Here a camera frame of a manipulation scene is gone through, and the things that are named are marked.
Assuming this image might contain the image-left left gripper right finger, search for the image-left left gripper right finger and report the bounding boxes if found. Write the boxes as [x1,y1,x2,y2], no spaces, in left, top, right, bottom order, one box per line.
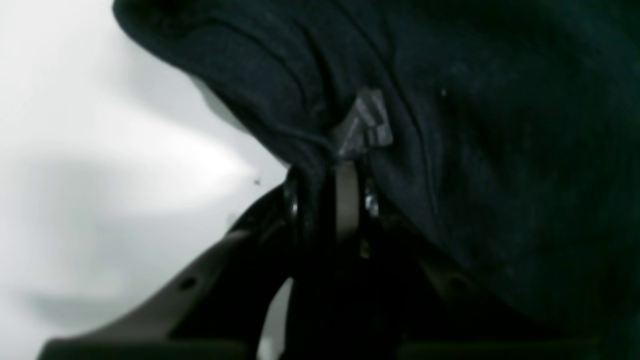
[321,89,599,360]

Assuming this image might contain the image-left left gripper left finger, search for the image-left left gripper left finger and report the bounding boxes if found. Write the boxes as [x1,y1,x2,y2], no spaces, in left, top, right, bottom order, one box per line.
[39,170,300,360]

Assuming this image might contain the black T-shirt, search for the black T-shirt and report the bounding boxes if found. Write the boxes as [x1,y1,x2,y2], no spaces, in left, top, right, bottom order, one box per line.
[113,0,640,360]

